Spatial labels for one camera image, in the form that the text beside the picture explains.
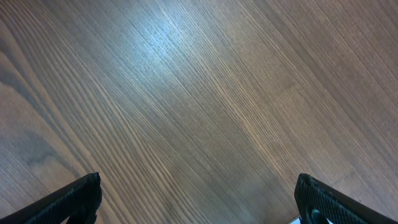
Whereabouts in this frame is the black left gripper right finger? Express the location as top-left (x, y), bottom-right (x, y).
top-left (294, 173), bottom-right (397, 224)

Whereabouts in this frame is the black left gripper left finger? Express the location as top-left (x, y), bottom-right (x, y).
top-left (1, 172), bottom-right (102, 224)

